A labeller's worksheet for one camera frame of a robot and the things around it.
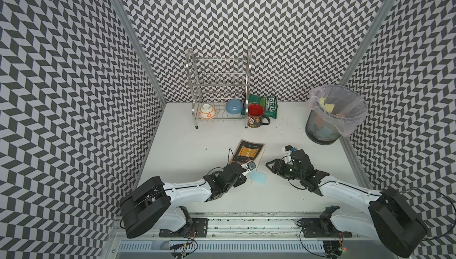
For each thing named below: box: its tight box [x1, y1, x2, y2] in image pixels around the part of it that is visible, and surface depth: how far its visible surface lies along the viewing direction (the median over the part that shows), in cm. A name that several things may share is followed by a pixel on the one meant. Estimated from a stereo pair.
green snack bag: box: [240, 93, 279, 120], surface depth 118 cm
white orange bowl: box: [198, 103, 217, 120], surface depth 106 cm
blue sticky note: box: [249, 169, 267, 185], surface depth 90 cm
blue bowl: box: [225, 98, 245, 115], surface depth 110 cm
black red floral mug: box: [247, 103, 271, 129], surface depth 104 cm
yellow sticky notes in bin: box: [318, 96, 336, 114], surface depth 98 cm
